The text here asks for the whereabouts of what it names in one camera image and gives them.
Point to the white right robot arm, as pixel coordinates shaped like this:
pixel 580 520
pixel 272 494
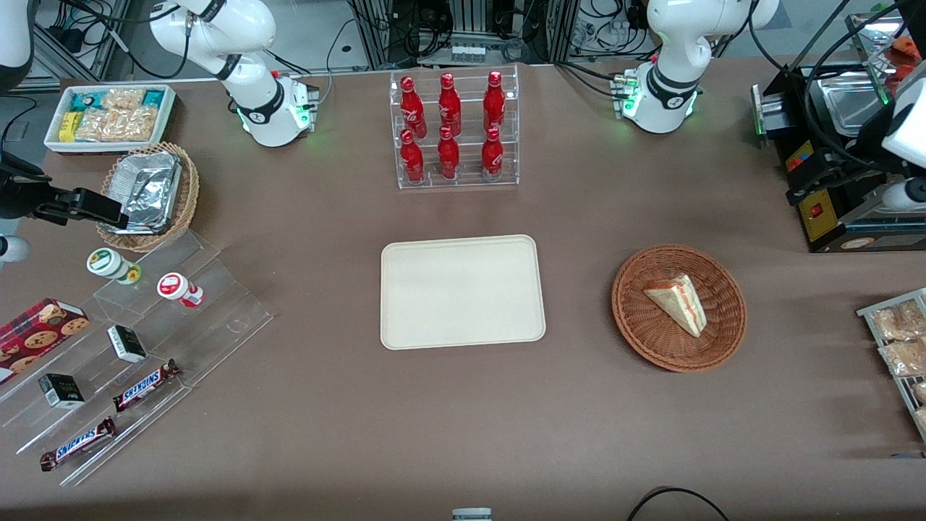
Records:
pixel 262 108

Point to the red cola bottle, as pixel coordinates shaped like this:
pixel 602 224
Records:
pixel 411 159
pixel 494 105
pixel 411 108
pixel 448 156
pixel 449 107
pixel 492 155

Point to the clear bag of pastry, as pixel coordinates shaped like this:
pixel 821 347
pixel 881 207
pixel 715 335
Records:
pixel 897 322
pixel 920 392
pixel 904 357
pixel 922 420

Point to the aluminium frame rack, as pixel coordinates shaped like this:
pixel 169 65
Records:
pixel 463 22

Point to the clear bag of cookies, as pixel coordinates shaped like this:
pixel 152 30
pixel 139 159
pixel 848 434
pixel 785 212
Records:
pixel 124 99
pixel 116 126

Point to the red lid yoghurt cup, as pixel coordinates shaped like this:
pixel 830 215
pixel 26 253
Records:
pixel 175 286

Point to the green lid yoghurt cup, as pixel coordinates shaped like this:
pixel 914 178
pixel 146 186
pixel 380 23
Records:
pixel 107 263

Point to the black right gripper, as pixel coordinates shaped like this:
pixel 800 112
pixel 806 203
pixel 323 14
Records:
pixel 16 194

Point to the snickers chocolate bar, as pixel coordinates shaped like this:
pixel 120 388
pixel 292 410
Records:
pixel 145 386
pixel 78 444

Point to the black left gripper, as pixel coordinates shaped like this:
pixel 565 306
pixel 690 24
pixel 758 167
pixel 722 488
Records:
pixel 845 163

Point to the red plaid cookie box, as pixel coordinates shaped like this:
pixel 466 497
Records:
pixel 36 333

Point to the round brown wicker basket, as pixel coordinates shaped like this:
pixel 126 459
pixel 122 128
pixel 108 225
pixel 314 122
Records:
pixel 651 325

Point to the clear acrylic bottle rack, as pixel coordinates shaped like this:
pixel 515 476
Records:
pixel 457 174

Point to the white rectangular snack bin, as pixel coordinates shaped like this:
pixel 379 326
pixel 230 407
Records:
pixel 58 145

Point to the clear acrylic step display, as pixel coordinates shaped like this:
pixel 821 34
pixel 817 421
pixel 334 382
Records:
pixel 217 318

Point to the yellow snack packet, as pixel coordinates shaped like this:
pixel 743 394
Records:
pixel 69 127

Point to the aluminium foil container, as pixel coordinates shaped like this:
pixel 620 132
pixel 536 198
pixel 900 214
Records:
pixel 148 192

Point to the small black box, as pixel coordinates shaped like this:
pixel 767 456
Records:
pixel 127 344
pixel 61 391

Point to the small grey device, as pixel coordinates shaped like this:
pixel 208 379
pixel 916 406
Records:
pixel 472 515

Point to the black and yellow sealing machine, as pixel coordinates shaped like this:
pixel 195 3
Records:
pixel 825 217

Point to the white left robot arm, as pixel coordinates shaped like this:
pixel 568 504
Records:
pixel 665 90

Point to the white power strip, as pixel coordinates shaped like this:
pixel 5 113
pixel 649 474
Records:
pixel 468 53

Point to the oval tan wicker basket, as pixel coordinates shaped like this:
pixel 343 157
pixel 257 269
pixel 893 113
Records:
pixel 189 195

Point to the teal snack packet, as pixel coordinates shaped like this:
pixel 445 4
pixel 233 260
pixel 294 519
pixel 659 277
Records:
pixel 153 98
pixel 83 99

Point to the cream rectangular plastic tray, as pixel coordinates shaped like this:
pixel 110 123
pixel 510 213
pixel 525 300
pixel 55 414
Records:
pixel 463 292

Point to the triangular sandwich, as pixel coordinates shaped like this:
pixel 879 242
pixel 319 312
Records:
pixel 680 300

